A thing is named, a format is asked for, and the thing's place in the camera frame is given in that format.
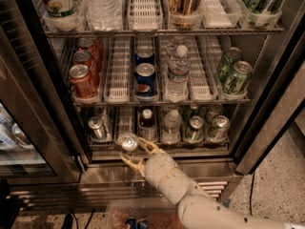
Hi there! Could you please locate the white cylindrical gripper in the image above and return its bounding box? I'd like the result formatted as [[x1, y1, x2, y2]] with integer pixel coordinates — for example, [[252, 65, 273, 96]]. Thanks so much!
[[120, 137, 204, 205]]

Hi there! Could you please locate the silver redbull can front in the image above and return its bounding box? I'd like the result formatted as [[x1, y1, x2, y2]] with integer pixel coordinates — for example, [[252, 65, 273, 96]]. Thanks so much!
[[119, 133, 139, 158]]

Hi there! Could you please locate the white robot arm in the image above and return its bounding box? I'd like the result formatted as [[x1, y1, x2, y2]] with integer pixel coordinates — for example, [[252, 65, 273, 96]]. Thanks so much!
[[120, 134, 305, 229]]

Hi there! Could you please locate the bottom shelf water bottle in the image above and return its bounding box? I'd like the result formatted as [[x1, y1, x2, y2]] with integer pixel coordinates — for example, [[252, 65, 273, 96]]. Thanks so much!
[[161, 109, 182, 144]]

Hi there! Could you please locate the shelf water bottle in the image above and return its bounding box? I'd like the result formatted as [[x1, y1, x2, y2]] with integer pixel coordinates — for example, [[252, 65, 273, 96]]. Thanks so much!
[[167, 45, 191, 96], [85, 0, 122, 31], [161, 109, 182, 144]]

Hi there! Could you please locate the steel fridge base grille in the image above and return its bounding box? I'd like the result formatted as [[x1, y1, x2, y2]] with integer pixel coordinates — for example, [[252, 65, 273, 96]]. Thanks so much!
[[10, 160, 239, 210]]

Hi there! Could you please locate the bottom green can left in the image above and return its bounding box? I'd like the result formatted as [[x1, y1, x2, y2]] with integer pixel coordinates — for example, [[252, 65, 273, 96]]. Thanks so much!
[[185, 115, 204, 142]]

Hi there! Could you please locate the front blue pepsi can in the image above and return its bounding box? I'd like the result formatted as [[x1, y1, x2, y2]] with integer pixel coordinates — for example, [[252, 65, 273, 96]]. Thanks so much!
[[134, 63, 155, 96]]

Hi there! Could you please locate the blue pepsi can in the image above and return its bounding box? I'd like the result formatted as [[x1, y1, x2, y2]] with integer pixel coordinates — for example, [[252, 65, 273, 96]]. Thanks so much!
[[135, 47, 154, 65], [134, 63, 155, 96]]

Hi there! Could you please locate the bottom green can right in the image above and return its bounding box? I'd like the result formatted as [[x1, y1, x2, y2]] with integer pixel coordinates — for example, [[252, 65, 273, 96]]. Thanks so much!
[[207, 115, 230, 140]]

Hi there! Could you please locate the middle shelf water bottle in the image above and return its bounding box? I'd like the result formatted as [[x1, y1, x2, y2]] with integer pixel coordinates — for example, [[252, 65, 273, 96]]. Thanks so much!
[[167, 45, 191, 96]]

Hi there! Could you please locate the empty white shelf tray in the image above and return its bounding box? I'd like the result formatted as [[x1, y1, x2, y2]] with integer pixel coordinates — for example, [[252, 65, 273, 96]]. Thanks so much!
[[104, 37, 131, 104]]

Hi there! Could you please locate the front red soda can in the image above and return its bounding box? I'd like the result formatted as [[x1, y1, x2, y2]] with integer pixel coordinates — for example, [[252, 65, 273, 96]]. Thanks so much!
[[69, 64, 97, 98]]

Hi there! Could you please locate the red soda can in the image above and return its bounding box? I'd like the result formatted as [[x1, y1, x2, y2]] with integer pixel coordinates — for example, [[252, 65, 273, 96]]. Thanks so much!
[[72, 50, 100, 86], [69, 64, 97, 98], [77, 37, 102, 72]]

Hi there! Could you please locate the rear blue pepsi can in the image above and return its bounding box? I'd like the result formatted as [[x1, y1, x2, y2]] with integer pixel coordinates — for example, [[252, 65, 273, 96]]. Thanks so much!
[[135, 47, 154, 65]]

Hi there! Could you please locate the glass fridge door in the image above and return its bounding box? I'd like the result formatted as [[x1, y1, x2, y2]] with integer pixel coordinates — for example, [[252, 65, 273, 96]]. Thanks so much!
[[0, 0, 83, 186]]

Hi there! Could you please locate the rear green soda can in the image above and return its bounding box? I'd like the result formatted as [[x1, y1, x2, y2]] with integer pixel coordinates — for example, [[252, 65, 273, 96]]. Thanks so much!
[[216, 47, 242, 83]]

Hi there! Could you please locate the green soda can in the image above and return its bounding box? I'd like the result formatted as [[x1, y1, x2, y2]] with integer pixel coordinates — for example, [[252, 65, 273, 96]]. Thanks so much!
[[222, 61, 253, 94], [216, 47, 242, 83]]

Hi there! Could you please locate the front green soda can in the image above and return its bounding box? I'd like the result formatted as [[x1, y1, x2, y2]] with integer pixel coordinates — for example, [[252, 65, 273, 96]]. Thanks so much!
[[222, 61, 253, 94]]

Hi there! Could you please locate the middle red soda can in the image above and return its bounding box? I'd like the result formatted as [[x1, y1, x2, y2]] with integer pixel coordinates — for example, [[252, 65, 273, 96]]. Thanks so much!
[[72, 50, 100, 86]]

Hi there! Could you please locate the rear red soda can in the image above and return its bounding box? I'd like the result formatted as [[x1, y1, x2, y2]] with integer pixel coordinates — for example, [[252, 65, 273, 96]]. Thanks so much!
[[77, 37, 102, 72]]

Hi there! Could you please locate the top shelf water bottle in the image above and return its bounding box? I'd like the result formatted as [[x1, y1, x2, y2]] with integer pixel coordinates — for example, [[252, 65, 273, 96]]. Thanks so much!
[[85, 0, 122, 31]]

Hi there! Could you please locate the top shelf brown tall can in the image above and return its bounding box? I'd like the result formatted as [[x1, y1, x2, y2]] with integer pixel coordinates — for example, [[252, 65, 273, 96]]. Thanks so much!
[[168, 0, 203, 30]]

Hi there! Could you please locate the dark juice bottle white cap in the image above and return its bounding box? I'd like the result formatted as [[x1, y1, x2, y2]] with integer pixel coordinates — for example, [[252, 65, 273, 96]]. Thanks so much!
[[139, 109, 157, 142]]

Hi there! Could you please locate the clear plastic bin on floor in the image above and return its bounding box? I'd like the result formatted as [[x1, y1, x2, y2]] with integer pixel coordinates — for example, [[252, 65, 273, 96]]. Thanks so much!
[[106, 198, 185, 229]]

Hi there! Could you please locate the black floor cable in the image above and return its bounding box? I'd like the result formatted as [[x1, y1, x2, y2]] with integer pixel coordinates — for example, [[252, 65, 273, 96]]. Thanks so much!
[[249, 172, 255, 217]]

